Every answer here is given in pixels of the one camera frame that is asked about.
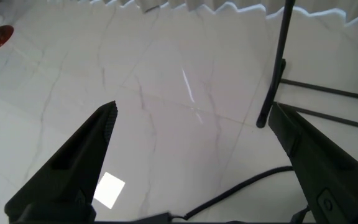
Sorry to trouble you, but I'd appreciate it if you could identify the black cable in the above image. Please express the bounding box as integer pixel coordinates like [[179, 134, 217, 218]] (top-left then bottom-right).
[[129, 166, 294, 223]]

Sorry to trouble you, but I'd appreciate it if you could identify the black clothes rack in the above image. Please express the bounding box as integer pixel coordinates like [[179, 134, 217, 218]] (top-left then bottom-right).
[[255, 0, 358, 133]]

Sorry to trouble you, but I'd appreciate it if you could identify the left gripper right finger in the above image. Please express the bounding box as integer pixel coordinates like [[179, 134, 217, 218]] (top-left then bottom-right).
[[268, 102, 358, 223]]

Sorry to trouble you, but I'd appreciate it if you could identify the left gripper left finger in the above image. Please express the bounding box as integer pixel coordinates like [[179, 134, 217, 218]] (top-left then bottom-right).
[[4, 100, 118, 223]]

